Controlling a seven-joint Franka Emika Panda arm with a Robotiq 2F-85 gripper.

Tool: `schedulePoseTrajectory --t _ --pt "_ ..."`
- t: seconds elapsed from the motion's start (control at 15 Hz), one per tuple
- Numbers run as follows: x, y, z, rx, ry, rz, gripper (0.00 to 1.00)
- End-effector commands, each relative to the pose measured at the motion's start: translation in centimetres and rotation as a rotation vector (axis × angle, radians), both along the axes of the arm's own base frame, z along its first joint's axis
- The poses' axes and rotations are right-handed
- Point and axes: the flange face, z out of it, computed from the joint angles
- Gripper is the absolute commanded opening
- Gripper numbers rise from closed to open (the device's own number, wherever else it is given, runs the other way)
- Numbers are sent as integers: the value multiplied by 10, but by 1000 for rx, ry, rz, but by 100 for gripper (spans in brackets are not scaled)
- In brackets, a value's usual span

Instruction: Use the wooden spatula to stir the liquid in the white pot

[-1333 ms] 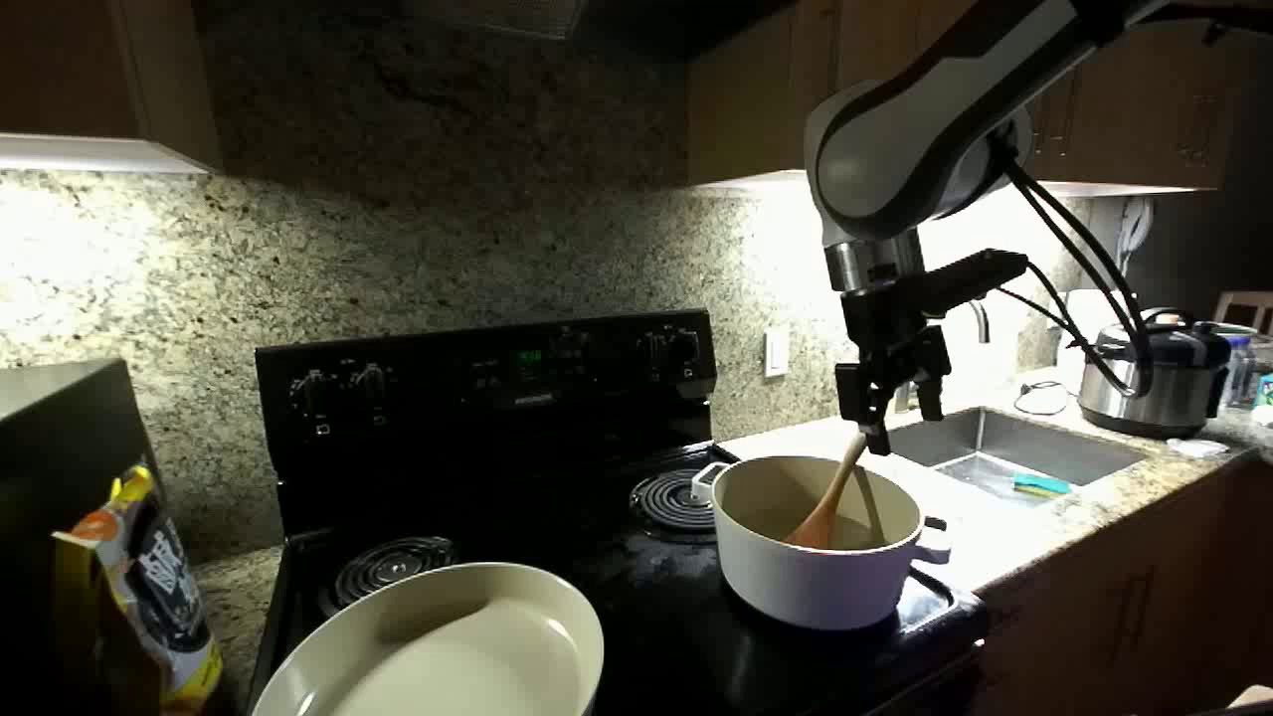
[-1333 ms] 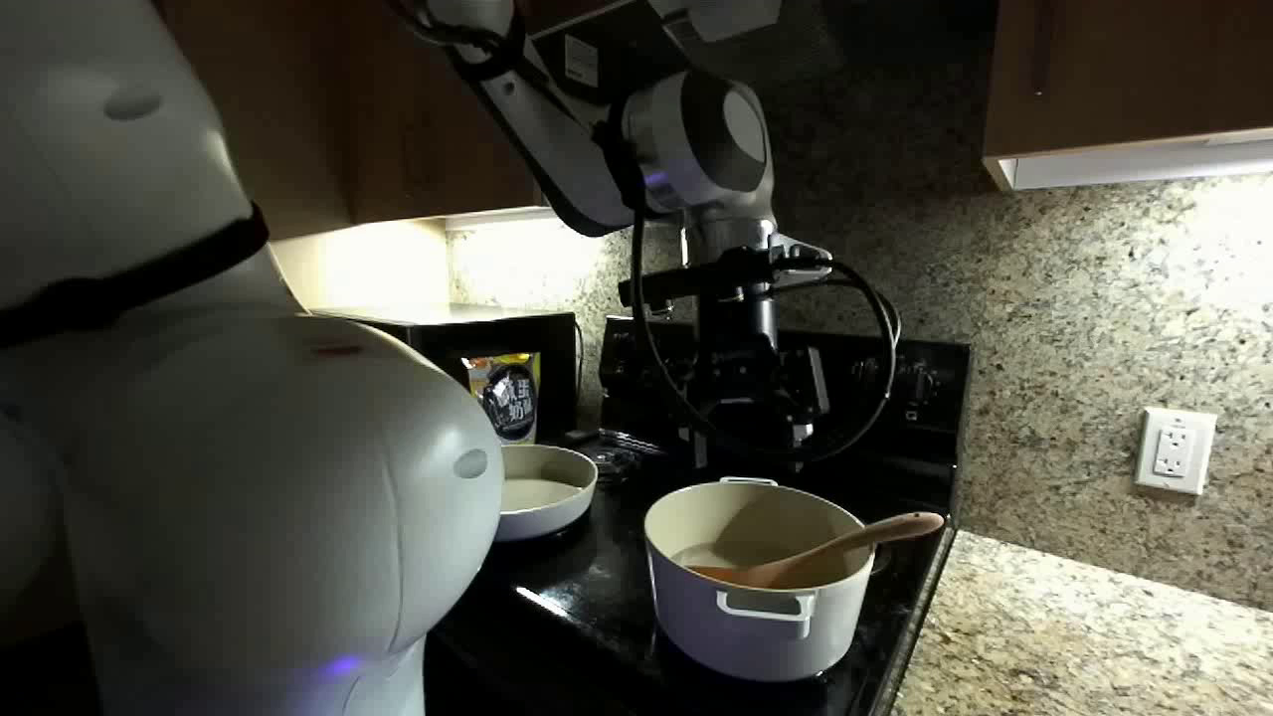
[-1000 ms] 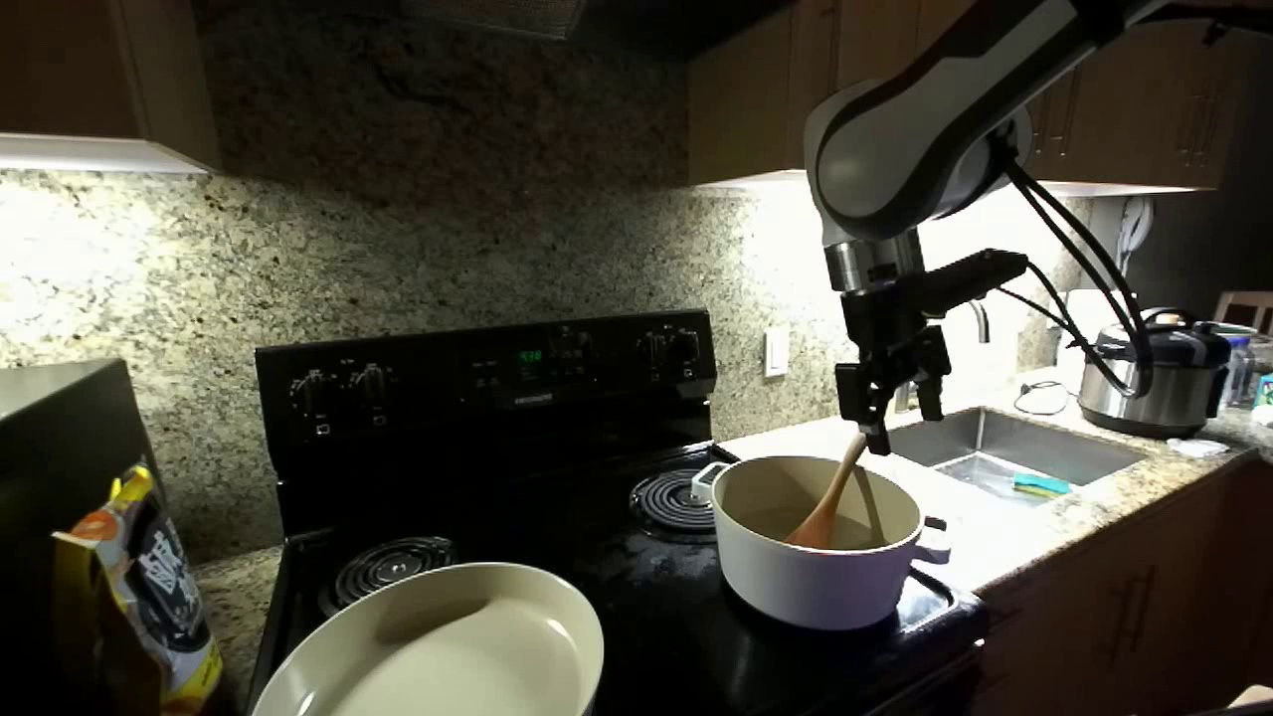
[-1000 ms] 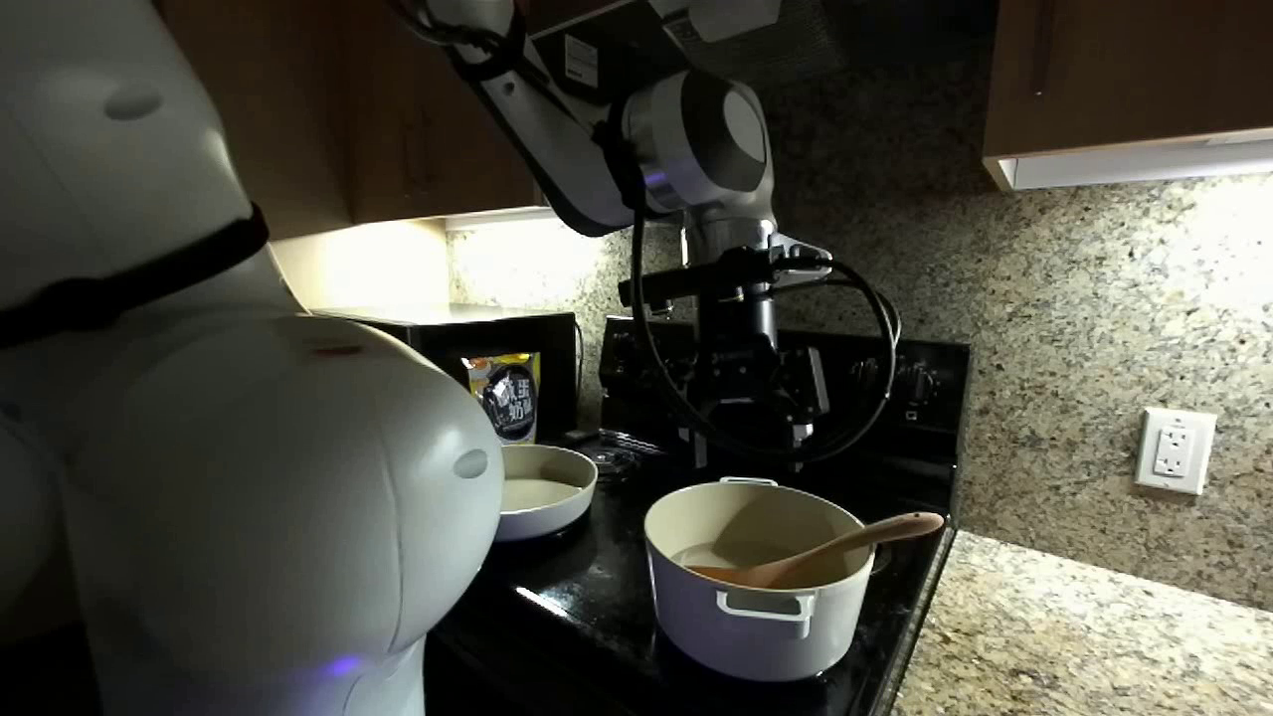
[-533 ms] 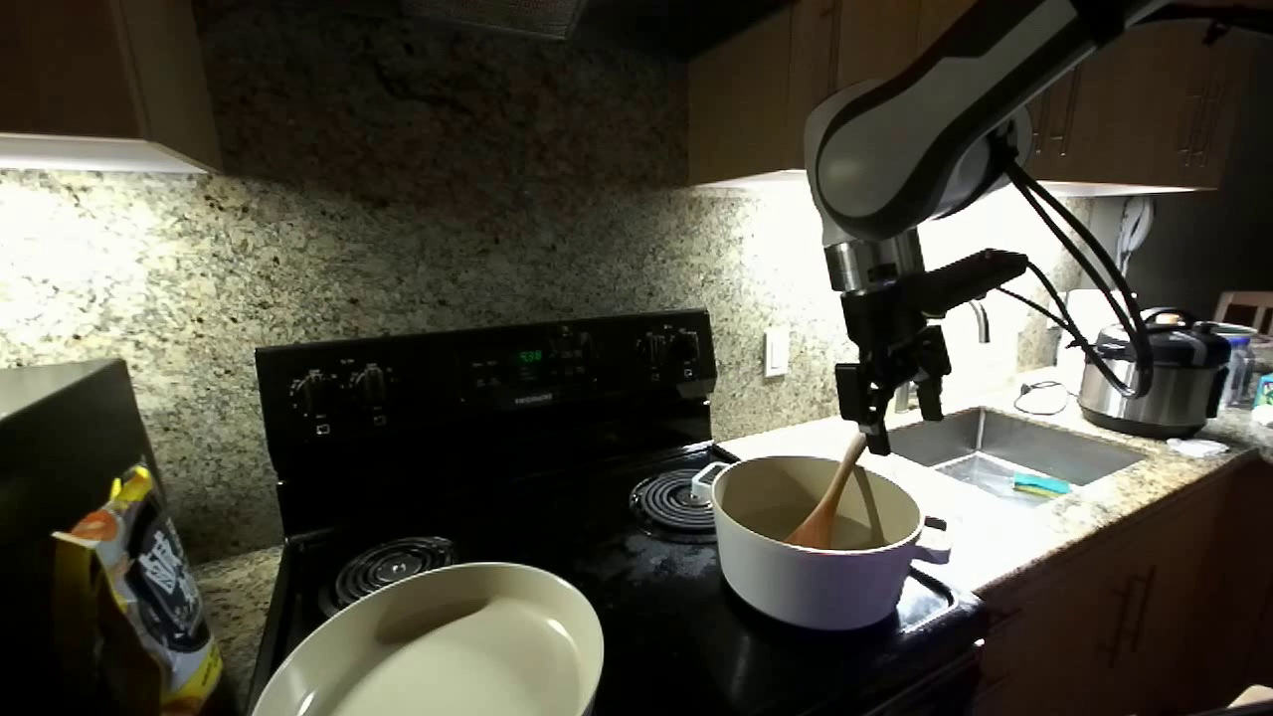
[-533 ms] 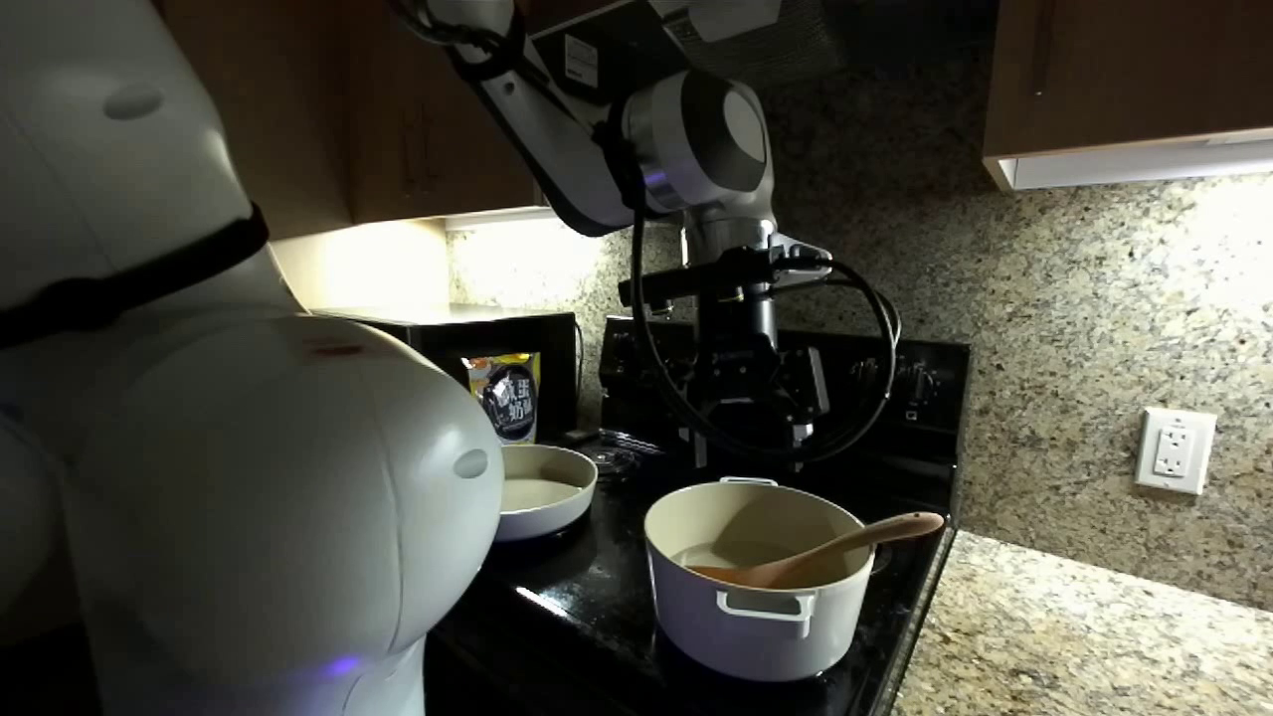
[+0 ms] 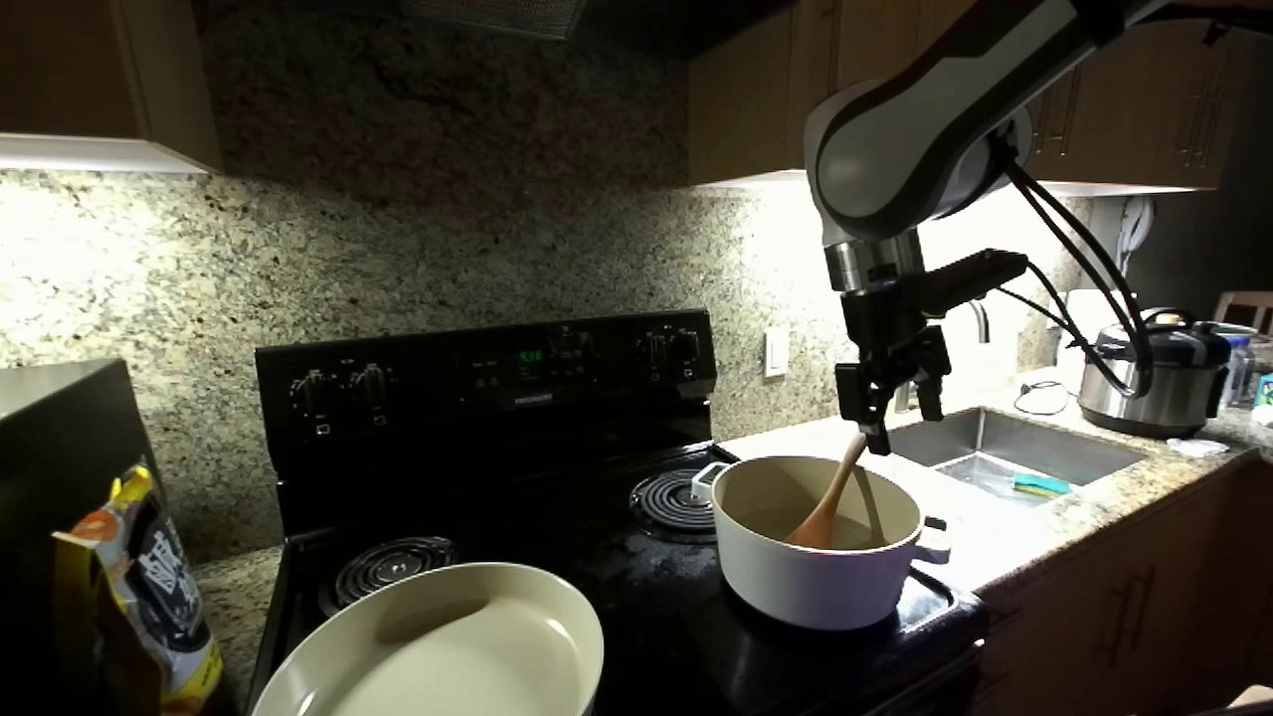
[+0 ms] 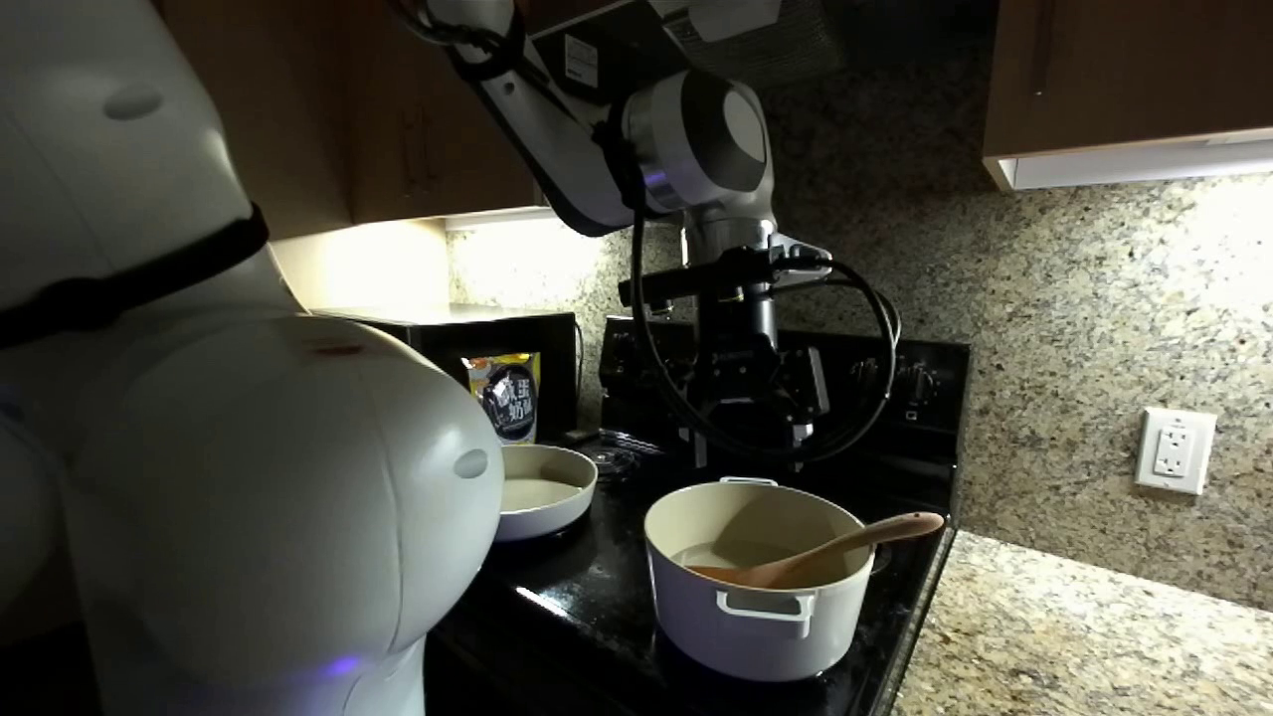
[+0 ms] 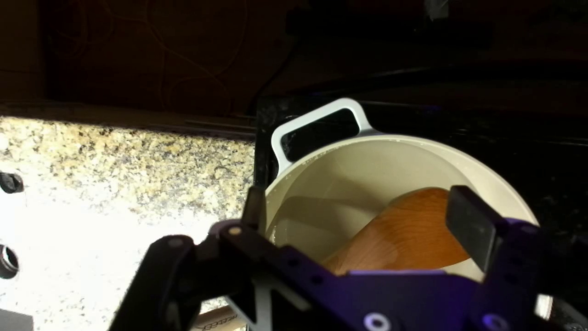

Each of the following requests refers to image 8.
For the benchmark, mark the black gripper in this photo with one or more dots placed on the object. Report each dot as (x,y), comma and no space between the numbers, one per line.
(744,401)

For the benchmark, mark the wooden spatula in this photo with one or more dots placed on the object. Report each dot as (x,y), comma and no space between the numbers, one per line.
(799,567)

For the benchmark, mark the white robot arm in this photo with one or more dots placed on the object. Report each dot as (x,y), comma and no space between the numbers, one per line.
(264,510)

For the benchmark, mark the white shallow pan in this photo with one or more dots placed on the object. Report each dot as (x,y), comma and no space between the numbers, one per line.
(546,489)

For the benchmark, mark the black stove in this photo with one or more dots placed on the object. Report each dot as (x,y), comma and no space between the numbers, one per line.
(605,617)

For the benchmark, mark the wooden upper right cabinet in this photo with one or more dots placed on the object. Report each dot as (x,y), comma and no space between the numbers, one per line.
(1097,94)

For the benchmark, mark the wooden cabinet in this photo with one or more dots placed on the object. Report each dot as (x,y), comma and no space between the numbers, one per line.
(1097,94)
(335,113)

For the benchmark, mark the wooden upper left cabinet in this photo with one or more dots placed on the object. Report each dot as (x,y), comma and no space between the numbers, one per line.
(335,113)

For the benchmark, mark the black picture frame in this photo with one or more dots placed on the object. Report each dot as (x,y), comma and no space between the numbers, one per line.
(523,371)

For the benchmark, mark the white wall outlet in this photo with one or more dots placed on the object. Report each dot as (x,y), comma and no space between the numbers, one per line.
(1177,453)

